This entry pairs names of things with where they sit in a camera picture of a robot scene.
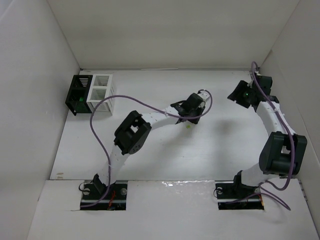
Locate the white slatted container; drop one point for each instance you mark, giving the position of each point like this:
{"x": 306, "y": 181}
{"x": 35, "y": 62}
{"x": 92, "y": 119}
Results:
{"x": 101, "y": 87}

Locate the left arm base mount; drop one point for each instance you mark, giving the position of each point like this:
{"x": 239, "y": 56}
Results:
{"x": 115, "y": 200}

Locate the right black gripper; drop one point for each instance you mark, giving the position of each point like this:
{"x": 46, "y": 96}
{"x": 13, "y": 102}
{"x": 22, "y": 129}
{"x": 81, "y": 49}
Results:
{"x": 238, "y": 92}

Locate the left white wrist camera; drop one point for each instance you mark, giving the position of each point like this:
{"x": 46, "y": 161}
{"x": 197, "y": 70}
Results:
{"x": 204, "y": 95}

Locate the aluminium rail right side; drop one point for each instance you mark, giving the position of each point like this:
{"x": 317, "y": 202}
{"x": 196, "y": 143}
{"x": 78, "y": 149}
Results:
{"x": 264, "y": 110}

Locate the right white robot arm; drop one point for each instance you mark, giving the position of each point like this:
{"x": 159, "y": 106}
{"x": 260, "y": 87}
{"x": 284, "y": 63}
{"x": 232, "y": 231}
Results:
{"x": 284, "y": 150}

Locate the black slatted container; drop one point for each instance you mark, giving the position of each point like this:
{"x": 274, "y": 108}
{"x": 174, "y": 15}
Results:
{"x": 80, "y": 87}

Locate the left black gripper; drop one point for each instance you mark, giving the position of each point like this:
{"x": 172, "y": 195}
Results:
{"x": 184, "y": 117}

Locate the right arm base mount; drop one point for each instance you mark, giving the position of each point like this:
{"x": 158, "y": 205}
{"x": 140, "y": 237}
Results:
{"x": 230, "y": 197}

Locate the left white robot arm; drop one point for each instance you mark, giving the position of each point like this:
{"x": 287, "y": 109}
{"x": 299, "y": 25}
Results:
{"x": 132, "y": 133}

